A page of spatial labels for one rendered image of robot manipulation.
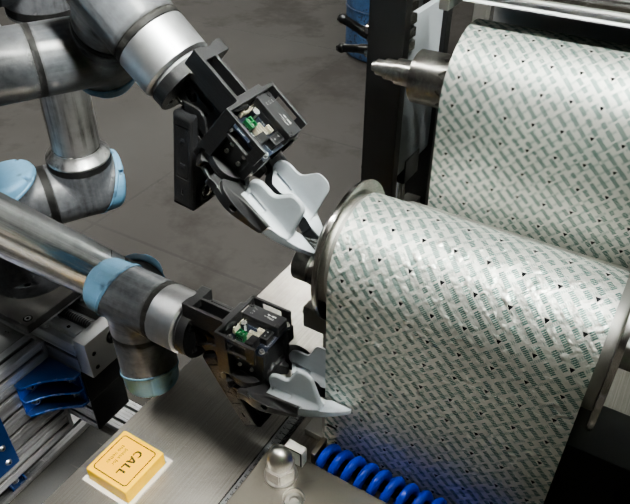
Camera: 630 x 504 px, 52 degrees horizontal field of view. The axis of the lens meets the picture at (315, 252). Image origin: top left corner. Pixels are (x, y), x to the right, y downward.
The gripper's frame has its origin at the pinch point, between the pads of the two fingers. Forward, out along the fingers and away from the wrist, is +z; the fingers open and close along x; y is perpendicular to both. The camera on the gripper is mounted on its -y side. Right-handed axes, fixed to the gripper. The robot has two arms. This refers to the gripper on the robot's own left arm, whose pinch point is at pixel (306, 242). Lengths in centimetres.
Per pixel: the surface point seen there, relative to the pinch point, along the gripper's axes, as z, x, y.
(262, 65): -89, 296, -239
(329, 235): 0.5, -2.9, 6.0
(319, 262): 1.8, -4.6, 4.5
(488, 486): 29.2, -4.3, 1.6
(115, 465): 6.6, -15.2, -38.0
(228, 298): 6, 97, -159
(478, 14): -9, 98, -16
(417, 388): 16.9, -4.3, 3.1
